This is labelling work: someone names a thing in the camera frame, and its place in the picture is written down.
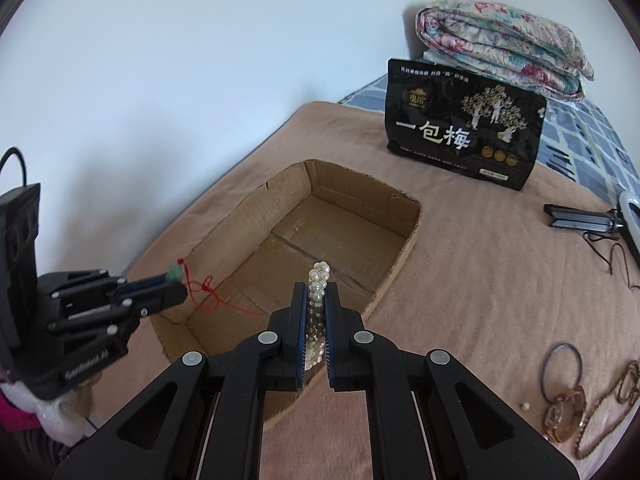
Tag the white ring light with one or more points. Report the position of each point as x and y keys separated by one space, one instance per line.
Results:
x=629 y=207

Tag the blue bangle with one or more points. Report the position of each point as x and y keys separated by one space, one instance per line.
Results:
x=561 y=370

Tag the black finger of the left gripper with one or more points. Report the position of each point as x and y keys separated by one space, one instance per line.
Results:
x=150 y=295

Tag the open cardboard box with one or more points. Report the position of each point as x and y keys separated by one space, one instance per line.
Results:
x=312 y=211

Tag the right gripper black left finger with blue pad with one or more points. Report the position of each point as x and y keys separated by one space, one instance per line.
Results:
x=202 y=417

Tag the jade pendant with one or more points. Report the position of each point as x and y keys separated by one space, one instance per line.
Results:
x=204 y=297

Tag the black snack bag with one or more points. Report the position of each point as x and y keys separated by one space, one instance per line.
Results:
x=469 y=124

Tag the blue plaid bed sheet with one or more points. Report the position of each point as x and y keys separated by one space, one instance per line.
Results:
x=579 y=143

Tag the white gloved hand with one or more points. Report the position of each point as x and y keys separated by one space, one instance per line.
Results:
x=66 y=419

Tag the folded floral quilt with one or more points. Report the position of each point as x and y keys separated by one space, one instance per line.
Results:
x=506 y=43

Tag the pink cloth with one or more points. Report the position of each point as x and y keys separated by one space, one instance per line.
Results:
x=12 y=419

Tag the black folded tripod stand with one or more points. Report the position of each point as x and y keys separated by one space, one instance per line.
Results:
x=581 y=220

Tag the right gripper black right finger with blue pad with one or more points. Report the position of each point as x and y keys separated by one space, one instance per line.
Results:
x=429 y=416

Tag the pink brown blanket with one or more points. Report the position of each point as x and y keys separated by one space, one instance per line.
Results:
x=487 y=280

